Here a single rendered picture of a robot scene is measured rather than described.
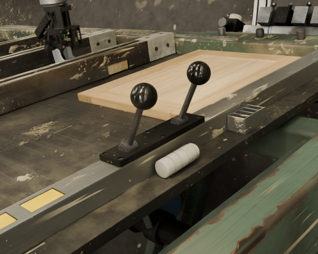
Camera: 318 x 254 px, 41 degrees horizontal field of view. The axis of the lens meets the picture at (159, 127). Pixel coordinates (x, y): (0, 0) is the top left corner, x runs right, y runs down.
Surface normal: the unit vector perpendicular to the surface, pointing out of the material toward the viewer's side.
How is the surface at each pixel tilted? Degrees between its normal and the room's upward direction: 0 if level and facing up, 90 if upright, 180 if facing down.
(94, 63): 90
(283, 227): 90
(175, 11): 0
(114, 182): 90
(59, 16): 31
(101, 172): 59
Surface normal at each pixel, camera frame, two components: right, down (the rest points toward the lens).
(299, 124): -0.12, -0.92
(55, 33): -0.69, 0.34
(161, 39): 0.72, 0.18
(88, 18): -0.65, -0.18
